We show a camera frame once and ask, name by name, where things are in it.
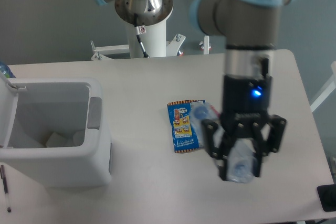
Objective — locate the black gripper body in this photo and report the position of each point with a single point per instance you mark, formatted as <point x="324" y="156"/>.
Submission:
<point x="245" y="102"/>

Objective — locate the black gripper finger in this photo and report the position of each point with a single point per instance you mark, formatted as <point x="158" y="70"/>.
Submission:
<point x="220" y="153"/>
<point x="272" y="143"/>

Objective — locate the crushed clear plastic bottle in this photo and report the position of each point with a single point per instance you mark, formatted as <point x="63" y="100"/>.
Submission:
<point x="241" y="158"/>

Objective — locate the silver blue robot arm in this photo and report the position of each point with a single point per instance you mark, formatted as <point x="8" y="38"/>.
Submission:
<point x="250" y="28"/>

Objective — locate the white trash can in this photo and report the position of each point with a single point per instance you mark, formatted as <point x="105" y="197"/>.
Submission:
<point x="60" y="136"/>

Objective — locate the blue foil snack wrapper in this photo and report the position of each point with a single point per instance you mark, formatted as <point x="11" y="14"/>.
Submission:
<point x="184" y="136"/>

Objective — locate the black device at edge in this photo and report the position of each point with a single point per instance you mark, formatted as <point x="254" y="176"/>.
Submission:
<point x="326" y="195"/>

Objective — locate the black white pen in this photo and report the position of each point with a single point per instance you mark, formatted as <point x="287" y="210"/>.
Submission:
<point x="6" y="191"/>

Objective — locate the blue bottle behind bin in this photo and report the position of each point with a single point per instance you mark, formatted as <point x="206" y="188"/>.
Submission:
<point x="6" y="71"/>

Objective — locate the white frame bar right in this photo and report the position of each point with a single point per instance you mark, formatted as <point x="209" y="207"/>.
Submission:
<point x="324" y="91"/>

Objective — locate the white pedestal foot right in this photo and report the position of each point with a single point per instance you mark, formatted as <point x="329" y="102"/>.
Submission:
<point x="205" y="46"/>

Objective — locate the white pedestal foot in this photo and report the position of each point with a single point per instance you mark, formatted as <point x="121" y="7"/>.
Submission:
<point x="109" y="52"/>
<point x="173" y="47"/>
<point x="205" y="46"/>

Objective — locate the white pedestal foot middle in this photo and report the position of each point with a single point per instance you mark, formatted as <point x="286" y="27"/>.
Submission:
<point x="173" y="47"/>

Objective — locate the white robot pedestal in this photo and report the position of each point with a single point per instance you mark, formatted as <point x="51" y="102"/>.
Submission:
<point x="146" y="32"/>

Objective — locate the white pedestal foot left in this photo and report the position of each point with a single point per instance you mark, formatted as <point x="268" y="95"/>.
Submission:
<point x="109" y="52"/>

